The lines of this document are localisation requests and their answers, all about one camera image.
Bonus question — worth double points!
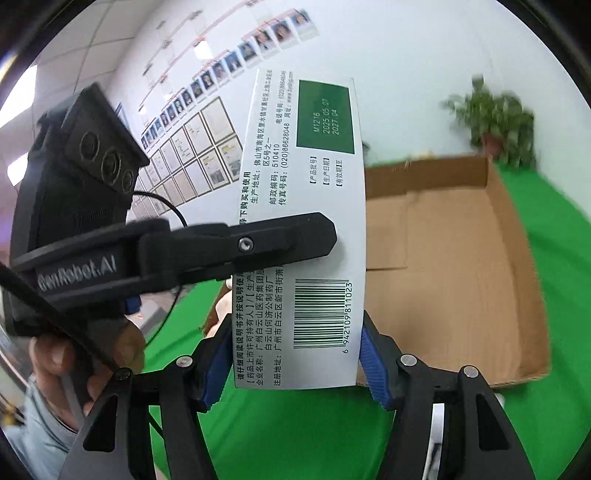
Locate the light blue sleeve forearm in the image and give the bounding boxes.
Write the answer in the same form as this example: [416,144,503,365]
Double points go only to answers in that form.
[4,375,77,480]

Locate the person's left hand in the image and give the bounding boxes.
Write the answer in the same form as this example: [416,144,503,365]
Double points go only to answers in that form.
[29,321,145,430]

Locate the framed wall certificates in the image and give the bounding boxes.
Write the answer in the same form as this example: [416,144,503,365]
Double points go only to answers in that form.
[136,95,242,224]

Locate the green table cloth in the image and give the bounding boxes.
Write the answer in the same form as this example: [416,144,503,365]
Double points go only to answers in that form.
[138,161,591,480]

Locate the right potted green plant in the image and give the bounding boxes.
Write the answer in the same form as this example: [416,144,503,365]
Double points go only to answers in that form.
[441,75,537,169]

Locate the white medicine box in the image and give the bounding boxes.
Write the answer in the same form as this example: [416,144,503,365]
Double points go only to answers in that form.
[232,69,366,390]

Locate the open cardboard box tray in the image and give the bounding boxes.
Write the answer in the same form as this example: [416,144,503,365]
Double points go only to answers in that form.
[233,153,550,390]

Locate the wall staff photo row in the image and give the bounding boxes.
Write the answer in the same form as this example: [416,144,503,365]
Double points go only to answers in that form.
[137,1,318,150]

